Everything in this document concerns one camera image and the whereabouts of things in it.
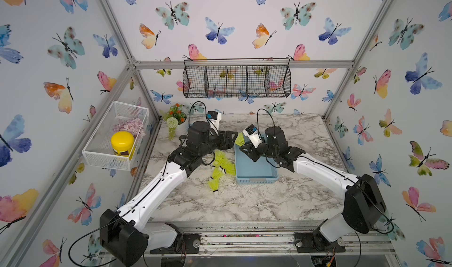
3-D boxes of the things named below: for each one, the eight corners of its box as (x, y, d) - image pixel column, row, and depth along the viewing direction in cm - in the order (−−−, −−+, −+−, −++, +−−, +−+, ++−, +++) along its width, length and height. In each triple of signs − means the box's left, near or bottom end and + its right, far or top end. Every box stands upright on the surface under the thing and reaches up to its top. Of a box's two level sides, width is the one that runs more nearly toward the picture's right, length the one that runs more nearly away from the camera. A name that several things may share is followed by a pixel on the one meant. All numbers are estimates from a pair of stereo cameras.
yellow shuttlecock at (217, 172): (210, 179, 94) (209, 176, 92) (214, 169, 98) (213, 166, 95) (220, 181, 93) (220, 179, 91) (223, 171, 97) (223, 168, 95)
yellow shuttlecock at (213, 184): (208, 193, 89) (207, 190, 87) (209, 182, 93) (208, 179, 90) (218, 193, 89) (218, 190, 87) (219, 182, 93) (218, 179, 90)
